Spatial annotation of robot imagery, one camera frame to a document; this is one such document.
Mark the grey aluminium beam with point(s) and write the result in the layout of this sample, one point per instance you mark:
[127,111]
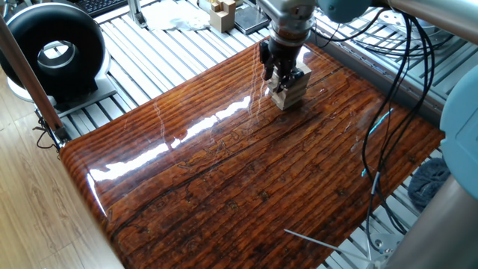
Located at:
[373,80]

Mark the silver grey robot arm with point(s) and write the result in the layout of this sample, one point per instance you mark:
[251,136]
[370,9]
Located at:
[463,130]

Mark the wooden puzzle cube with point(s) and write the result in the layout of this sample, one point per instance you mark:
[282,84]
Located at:
[222,18]

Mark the brown tinted frame post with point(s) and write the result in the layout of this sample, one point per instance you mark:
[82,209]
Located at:
[30,78]

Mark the black computer keyboard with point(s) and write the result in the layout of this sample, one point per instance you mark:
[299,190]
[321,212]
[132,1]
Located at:
[101,5]

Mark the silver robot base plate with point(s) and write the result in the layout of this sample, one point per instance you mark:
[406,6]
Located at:
[379,243]

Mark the wooden jenga block tower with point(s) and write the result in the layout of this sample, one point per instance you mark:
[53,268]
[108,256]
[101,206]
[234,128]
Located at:
[295,95]

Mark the aluminium frame post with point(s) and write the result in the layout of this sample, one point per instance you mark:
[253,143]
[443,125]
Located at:
[136,13]

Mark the white crumpled cloth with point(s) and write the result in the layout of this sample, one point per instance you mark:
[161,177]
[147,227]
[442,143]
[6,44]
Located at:
[172,16]

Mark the white zip tie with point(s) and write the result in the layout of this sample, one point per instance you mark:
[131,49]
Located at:
[317,241]

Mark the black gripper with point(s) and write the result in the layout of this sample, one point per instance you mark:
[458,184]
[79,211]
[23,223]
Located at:
[284,56]

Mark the dark grey cloth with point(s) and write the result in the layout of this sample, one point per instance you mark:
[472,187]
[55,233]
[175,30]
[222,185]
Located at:
[429,187]

